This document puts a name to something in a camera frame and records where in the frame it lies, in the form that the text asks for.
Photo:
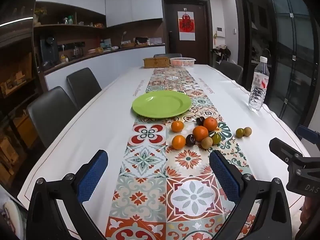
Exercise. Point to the brown longan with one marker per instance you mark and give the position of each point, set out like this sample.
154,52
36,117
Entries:
207,142
247,131

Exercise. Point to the woven wicker box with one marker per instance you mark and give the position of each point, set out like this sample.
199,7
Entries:
156,62

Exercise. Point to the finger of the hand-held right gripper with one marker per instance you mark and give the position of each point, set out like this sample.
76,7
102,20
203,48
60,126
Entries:
307,133
282,148

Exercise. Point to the clear water bottle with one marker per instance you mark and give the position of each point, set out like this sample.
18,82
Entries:
258,87

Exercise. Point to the white plastic basket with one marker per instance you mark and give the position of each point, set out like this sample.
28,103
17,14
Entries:
182,62

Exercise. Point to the dark wooden display cabinet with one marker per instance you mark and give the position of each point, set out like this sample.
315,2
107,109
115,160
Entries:
17,80

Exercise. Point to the person's right hand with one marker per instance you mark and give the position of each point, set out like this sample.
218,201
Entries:
308,213

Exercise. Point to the white counter cabinet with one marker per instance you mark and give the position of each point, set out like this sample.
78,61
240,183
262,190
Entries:
112,62

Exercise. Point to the grey dining chair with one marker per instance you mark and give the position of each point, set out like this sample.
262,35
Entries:
231,70
167,55
83,85
50,112

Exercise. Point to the white desk lamp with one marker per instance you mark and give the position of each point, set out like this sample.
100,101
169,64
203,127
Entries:
124,36

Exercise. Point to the small orange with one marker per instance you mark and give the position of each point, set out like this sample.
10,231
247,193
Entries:
177,126
178,142

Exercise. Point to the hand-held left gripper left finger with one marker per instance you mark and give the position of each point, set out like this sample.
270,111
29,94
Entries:
92,177

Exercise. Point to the black water dispenser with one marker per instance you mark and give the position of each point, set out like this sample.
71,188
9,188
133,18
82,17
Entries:
48,51

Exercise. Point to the yellow bottle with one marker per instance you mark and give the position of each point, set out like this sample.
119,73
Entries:
64,59

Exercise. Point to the large orange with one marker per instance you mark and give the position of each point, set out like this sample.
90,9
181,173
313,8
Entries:
200,133
210,124

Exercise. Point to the woven tray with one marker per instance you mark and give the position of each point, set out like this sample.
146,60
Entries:
128,45

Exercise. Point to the green plate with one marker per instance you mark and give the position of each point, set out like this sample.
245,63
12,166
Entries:
161,103

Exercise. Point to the dark brown door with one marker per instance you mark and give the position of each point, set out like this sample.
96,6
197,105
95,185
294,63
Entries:
172,30

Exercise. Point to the glass kettle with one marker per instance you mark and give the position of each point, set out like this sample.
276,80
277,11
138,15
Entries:
78,52

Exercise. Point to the white patterned tablecloth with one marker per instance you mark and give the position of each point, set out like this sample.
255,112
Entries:
100,120

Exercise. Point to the black framed glass door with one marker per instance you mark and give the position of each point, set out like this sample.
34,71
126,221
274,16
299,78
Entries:
287,42

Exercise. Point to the small green fruit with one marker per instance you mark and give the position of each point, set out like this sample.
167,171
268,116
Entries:
240,132
216,138

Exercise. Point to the white intercom panel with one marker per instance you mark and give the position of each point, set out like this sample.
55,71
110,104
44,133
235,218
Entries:
220,32

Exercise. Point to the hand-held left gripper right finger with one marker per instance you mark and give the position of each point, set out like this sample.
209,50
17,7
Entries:
225,177

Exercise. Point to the shoe rack with clothes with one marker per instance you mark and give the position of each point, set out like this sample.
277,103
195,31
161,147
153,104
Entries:
221,53

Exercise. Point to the dark red plum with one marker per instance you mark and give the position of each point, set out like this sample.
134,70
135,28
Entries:
190,140
200,121

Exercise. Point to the white upper cabinets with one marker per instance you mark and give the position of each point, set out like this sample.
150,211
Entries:
130,2

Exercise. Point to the red and white wall poster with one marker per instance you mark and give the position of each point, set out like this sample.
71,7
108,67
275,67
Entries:
186,26

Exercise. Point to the metal faucet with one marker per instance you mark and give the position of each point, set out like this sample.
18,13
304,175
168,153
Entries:
266,53

